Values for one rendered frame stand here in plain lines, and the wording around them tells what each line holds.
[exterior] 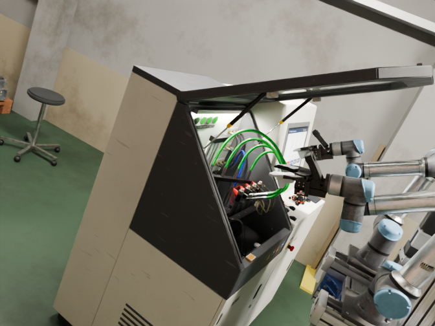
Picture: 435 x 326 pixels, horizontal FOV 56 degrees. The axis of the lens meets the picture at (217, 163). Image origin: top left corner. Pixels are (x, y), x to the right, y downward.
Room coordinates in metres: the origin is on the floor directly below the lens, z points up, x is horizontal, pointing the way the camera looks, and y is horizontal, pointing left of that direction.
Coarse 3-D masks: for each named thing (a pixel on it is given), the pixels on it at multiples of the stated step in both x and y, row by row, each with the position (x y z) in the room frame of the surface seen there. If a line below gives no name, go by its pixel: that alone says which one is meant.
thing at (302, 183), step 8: (304, 168) 1.48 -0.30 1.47; (304, 176) 1.41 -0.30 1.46; (312, 176) 1.42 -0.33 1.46; (328, 176) 1.42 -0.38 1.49; (296, 184) 1.43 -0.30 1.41; (304, 184) 1.43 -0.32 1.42; (312, 184) 1.43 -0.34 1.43; (320, 184) 1.44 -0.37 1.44; (296, 192) 1.42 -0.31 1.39; (304, 192) 1.44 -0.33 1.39; (312, 192) 1.43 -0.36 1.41; (320, 192) 1.42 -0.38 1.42
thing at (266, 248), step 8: (280, 232) 2.04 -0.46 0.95; (288, 232) 2.08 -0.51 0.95; (272, 240) 1.90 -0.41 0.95; (280, 240) 1.96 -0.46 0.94; (256, 248) 1.75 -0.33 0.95; (264, 248) 1.78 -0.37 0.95; (272, 248) 1.86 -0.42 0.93; (280, 248) 2.08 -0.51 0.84; (256, 256) 1.68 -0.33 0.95; (264, 256) 1.78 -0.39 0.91; (272, 256) 1.96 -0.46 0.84; (248, 264) 1.58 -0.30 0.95; (256, 264) 1.71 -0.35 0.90; (264, 264) 1.87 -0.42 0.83; (248, 272) 1.63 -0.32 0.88; (256, 272) 1.80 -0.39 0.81; (240, 280) 1.56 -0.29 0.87; (248, 280) 1.71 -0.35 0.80
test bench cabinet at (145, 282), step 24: (144, 240) 1.69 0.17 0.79; (120, 264) 1.72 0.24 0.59; (144, 264) 1.67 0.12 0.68; (168, 264) 1.63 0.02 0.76; (120, 288) 1.70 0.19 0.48; (144, 288) 1.65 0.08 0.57; (168, 288) 1.61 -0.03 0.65; (192, 288) 1.57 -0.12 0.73; (120, 312) 1.68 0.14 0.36; (144, 312) 1.63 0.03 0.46; (168, 312) 1.59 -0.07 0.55; (192, 312) 1.55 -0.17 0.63; (216, 312) 1.51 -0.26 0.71
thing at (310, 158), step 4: (308, 152) 1.44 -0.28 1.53; (312, 152) 1.44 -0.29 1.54; (308, 156) 1.42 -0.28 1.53; (312, 156) 1.42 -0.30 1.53; (308, 160) 1.42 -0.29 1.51; (312, 160) 1.41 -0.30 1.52; (316, 160) 1.45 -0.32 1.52; (308, 164) 1.42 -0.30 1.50; (312, 164) 1.41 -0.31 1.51; (316, 164) 1.43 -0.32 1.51; (312, 168) 1.41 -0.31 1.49; (316, 168) 1.41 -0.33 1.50; (312, 172) 1.42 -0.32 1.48; (316, 172) 1.41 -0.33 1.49; (320, 172) 1.44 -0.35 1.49; (316, 176) 1.41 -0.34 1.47; (320, 176) 1.42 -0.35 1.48; (316, 180) 1.42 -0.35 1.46; (320, 180) 1.41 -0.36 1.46
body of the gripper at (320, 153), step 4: (320, 144) 2.18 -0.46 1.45; (312, 148) 2.17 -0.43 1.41; (316, 148) 2.16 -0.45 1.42; (320, 148) 2.17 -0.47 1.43; (328, 148) 2.17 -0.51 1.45; (316, 152) 2.17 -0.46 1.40; (320, 152) 2.17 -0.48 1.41; (324, 152) 2.17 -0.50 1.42; (328, 152) 2.16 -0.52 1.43; (332, 152) 2.14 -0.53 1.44; (316, 156) 2.15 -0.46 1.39; (320, 156) 2.15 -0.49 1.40; (324, 156) 2.15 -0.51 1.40; (328, 156) 2.15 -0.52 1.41; (332, 156) 2.14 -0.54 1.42
